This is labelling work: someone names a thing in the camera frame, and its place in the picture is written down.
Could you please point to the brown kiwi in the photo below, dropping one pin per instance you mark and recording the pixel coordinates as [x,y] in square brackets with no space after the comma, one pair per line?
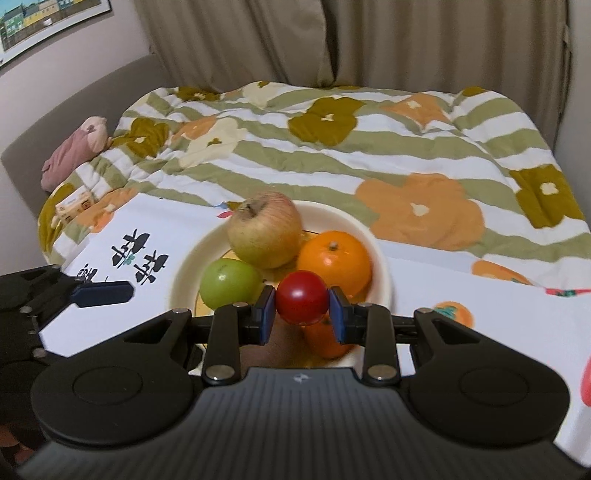
[286,348]

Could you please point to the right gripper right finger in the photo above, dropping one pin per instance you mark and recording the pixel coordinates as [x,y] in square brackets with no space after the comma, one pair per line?
[371,326]

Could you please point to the floral striped quilt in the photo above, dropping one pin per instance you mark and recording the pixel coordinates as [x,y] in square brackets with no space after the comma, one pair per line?
[466,172]

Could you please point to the small tissue packet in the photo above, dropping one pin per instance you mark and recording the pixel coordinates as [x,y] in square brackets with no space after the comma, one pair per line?
[74,204]

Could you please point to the cream duck bowl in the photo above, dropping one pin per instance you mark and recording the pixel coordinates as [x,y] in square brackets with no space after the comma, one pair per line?
[317,218]

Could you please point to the pink plush pillow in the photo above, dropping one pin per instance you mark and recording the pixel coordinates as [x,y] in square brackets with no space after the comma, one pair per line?
[83,145]

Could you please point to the green apple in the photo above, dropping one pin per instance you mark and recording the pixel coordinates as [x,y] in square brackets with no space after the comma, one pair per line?
[226,281]

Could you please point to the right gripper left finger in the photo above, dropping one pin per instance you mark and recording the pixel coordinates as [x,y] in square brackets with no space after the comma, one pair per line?
[233,326]

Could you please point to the red cherry tomato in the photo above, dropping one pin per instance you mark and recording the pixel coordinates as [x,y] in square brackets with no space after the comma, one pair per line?
[302,298]

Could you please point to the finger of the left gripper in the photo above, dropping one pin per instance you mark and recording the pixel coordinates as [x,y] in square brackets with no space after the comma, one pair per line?
[103,293]

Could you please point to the framed wall picture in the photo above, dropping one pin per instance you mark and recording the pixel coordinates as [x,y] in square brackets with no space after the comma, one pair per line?
[25,24]

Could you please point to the small tangerine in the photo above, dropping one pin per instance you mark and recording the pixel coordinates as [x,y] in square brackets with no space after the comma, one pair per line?
[321,340]

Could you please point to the grey headboard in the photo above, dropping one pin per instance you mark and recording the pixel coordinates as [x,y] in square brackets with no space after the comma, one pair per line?
[107,97]

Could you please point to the large orange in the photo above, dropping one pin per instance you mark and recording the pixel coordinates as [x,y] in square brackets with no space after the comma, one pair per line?
[339,259]

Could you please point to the beige curtains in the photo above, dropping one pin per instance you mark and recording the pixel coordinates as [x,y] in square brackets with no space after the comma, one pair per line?
[517,48]

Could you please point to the yellowish red apple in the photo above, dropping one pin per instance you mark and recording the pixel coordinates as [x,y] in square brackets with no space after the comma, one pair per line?
[265,230]

